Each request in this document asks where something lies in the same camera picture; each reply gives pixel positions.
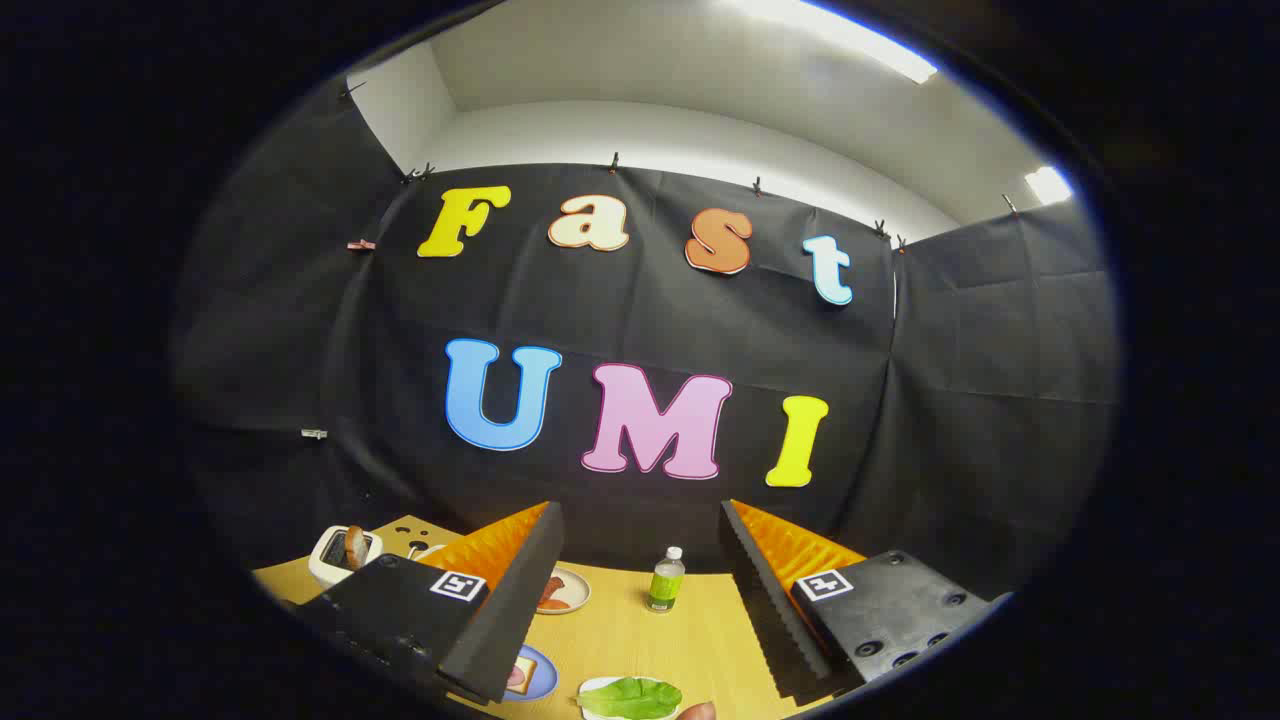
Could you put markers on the beige round plate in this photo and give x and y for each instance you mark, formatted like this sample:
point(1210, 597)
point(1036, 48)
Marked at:
point(577, 598)

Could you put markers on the small ceiling light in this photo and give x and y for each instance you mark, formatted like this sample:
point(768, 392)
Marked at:
point(1047, 185)

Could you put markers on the blue round plate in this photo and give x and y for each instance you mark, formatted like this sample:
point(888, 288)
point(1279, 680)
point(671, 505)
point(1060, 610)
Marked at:
point(543, 680)

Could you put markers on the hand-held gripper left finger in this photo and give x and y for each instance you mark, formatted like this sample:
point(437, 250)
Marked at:
point(520, 600)

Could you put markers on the long ceiling light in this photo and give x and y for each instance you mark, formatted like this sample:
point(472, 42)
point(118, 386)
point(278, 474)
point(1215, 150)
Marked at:
point(860, 45)

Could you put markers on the brown meat patty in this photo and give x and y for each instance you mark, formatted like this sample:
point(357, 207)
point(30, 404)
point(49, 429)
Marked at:
point(553, 588)

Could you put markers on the black backdrop cloth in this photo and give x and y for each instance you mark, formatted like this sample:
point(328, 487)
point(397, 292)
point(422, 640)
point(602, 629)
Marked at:
point(640, 320)

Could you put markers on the white bread slice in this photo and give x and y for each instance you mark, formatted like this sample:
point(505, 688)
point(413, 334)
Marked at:
point(527, 665)

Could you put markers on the toasted bread slice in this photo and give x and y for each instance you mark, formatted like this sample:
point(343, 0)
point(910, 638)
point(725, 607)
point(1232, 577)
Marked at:
point(355, 545)

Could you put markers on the white square plate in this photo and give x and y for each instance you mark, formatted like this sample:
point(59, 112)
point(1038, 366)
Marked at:
point(592, 684)

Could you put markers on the white divided seed tray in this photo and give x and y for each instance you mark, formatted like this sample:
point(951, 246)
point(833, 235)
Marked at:
point(432, 549)

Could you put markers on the green label plastic bottle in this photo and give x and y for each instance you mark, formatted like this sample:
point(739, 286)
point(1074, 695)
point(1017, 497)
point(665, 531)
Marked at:
point(665, 585)

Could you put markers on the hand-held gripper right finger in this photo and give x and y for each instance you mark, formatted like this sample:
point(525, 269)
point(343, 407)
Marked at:
point(765, 610)

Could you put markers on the green lettuce leaf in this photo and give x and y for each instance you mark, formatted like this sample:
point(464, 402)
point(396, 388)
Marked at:
point(630, 698)

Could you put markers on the white toaster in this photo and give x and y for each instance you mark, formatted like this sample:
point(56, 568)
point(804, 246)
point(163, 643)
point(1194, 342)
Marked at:
point(325, 567)

